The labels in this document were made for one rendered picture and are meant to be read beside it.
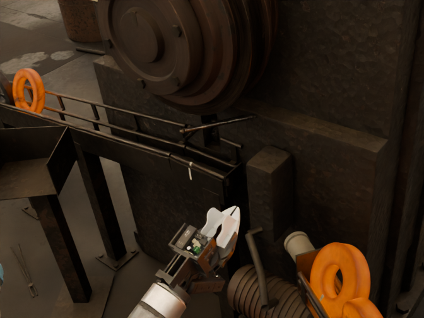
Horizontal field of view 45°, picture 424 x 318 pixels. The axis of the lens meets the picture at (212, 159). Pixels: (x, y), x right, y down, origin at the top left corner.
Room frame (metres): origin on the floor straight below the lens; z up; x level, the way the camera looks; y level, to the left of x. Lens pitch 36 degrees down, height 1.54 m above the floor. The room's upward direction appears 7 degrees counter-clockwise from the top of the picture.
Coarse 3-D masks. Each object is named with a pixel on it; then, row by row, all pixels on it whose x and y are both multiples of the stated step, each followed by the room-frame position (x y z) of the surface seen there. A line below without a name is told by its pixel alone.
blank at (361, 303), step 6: (348, 300) 0.57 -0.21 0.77; (354, 300) 0.56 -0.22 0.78; (360, 300) 0.56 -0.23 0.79; (366, 300) 0.55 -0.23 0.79; (348, 306) 0.56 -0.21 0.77; (354, 306) 0.55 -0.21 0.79; (360, 306) 0.54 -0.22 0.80; (366, 306) 0.54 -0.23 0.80; (372, 306) 0.54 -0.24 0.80; (342, 312) 0.58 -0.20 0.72; (348, 312) 0.56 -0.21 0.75; (354, 312) 0.54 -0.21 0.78; (360, 312) 0.53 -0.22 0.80; (366, 312) 0.52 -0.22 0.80; (372, 312) 0.52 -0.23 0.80; (378, 312) 0.52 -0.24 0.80
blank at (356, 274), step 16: (320, 256) 0.73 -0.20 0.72; (336, 256) 0.70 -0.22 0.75; (352, 256) 0.67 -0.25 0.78; (320, 272) 0.71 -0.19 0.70; (336, 272) 0.71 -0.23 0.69; (352, 272) 0.64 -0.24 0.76; (368, 272) 0.64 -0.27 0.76; (320, 288) 0.68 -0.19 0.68; (352, 288) 0.62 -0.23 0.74; (368, 288) 0.62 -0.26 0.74; (336, 304) 0.62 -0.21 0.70
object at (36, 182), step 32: (32, 128) 1.42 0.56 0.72; (64, 128) 1.40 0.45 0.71; (0, 160) 1.42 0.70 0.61; (32, 160) 1.42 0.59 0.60; (64, 160) 1.31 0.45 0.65; (0, 192) 1.27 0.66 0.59; (32, 192) 1.23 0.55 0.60; (64, 224) 1.32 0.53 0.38; (64, 256) 1.29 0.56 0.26; (64, 288) 1.37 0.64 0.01; (96, 288) 1.35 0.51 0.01
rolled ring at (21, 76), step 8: (24, 72) 1.81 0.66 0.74; (32, 72) 1.79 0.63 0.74; (16, 80) 1.83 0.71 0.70; (24, 80) 1.84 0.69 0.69; (32, 80) 1.76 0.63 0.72; (40, 80) 1.77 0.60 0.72; (16, 88) 1.83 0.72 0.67; (32, 88) 1.75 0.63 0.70; (40, 88) 1.74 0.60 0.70; (16, 96) 1.82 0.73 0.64; (24, 96) 1.83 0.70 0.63; (40, 96) 1.73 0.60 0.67; (16, 104) 1.80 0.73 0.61; (24, 104) 1.80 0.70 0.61; (32, 104) 1.73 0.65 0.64; (40, 104) 1.72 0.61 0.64; (24, 112) 1.76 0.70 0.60; (40, 112) 1.73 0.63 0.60
